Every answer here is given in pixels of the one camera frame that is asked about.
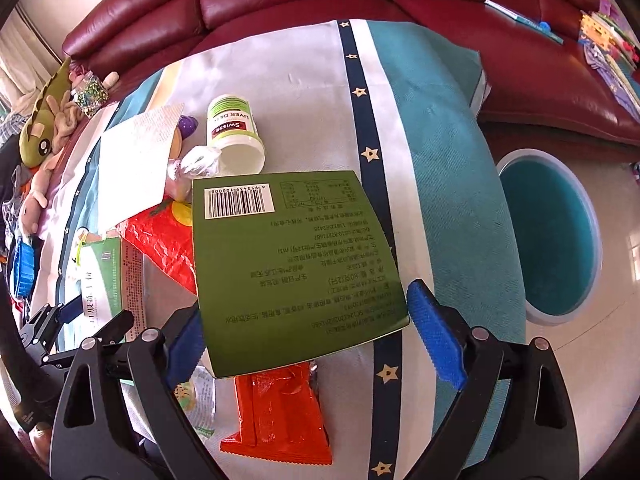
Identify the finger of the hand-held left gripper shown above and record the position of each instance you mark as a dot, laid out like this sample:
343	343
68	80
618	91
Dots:
67	310
116	327

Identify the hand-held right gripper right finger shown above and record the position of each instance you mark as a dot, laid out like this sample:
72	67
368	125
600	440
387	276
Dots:
436	332

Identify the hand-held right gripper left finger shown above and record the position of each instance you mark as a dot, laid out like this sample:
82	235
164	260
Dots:
184	347

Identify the clear wrapper with green print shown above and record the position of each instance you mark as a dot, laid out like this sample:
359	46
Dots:
197	405

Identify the red plastic bag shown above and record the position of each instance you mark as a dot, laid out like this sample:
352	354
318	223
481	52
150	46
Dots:
165	250

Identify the dark green carton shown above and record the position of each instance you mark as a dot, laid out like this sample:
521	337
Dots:
300	270

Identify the blue bin with grey rim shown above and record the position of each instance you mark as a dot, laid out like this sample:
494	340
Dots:
545	230

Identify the white paper towel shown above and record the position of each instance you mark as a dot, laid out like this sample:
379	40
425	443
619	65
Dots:
135	170

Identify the light green carton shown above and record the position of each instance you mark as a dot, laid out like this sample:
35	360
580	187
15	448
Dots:
107	280

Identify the blue plastic basket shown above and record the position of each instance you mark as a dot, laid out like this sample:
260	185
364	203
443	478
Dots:
24	270

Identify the orange snack packet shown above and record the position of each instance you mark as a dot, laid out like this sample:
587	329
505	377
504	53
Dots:
280	420

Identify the yellow plastic piece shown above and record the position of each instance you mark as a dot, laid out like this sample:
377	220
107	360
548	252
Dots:
181	212

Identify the pink plush toy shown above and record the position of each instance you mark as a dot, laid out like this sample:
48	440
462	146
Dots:
65	125

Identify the green dinosaur plush toy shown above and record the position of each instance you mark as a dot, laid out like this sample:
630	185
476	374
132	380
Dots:
42	125

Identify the crumpled white tissue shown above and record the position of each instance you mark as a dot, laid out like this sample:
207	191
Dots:
200	160

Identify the purple toy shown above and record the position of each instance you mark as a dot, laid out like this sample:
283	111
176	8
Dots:
186	127

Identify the glitter jar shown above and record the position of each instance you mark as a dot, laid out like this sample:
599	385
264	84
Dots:
87	95

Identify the white bottle with green label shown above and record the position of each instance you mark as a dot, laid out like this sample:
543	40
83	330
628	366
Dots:
232	127

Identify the striped blanket with stars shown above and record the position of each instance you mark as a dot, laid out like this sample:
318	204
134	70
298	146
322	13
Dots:
310	110

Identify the beige curtain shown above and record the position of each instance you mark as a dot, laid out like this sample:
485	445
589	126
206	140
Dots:
25	55

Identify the small blue cap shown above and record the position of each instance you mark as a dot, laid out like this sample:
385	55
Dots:
544	25

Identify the thin teal book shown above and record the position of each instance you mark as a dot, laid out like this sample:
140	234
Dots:
520	17

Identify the red leather sofa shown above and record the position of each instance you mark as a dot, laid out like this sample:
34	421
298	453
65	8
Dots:
300	0

